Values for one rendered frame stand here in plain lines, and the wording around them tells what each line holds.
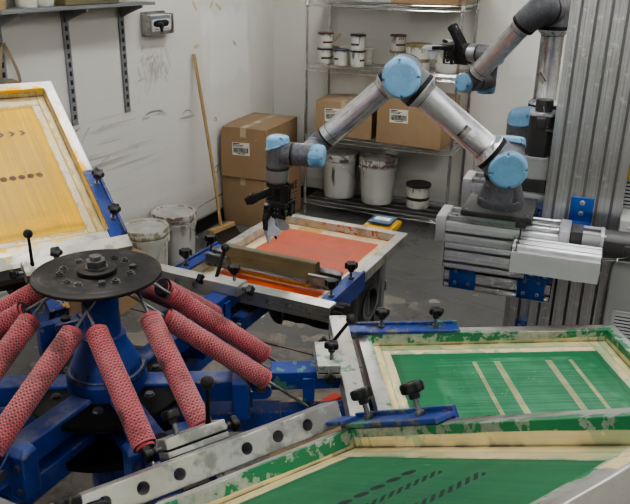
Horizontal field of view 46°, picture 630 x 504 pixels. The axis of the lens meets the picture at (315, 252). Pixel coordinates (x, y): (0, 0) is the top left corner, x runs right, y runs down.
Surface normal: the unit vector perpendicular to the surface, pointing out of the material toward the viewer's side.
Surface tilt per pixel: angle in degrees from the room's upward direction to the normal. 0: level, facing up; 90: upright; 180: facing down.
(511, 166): 95
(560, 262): 90
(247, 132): 89
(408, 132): 91
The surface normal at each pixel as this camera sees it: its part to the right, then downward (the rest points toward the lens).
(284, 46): -0.43, 0.32
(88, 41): 0.90, 0.18
